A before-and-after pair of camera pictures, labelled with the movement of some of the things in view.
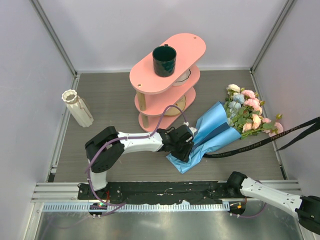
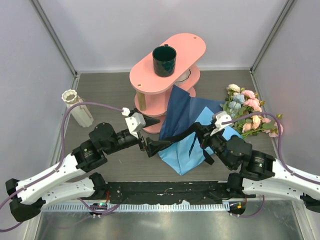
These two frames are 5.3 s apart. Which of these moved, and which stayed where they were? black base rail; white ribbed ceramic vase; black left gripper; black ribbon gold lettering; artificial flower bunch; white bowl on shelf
Moved: black left gripper; black ribbon gold lettering
Stayed: black base rail; white bowl on shelf; artificial flower bunch; white ribbed ceramic vase
